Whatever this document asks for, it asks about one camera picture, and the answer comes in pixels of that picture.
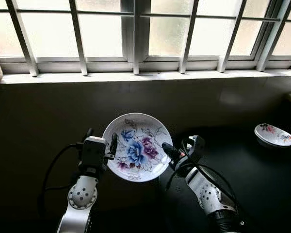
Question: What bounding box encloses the white floral plate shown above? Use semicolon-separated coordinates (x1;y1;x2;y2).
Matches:
102;113;174;183

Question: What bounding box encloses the dark round table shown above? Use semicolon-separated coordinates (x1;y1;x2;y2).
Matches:
158;126;291;233

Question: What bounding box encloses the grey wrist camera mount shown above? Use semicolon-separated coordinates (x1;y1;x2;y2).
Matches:
184;135;205;158
81;136;107;169

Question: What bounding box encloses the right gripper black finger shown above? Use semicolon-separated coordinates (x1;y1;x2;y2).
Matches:
162;142;183;163

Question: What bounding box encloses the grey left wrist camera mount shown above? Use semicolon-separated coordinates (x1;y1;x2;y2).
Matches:
81;136;107;169

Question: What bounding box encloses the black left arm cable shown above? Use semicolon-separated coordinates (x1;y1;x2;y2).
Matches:
38;142;83;219

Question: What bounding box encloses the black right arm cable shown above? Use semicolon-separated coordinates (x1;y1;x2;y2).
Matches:
165;137;241;214

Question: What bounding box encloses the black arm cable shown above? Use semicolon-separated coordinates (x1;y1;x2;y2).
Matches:
165;137;241;214
38;142;83;219

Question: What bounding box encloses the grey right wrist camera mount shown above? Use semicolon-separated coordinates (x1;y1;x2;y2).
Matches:
184;135;205;158

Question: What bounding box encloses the small white floral bowl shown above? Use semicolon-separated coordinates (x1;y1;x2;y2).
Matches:
254;123;291;148

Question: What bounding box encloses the white barred window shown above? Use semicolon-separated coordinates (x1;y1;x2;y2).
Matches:
0;0;291;85

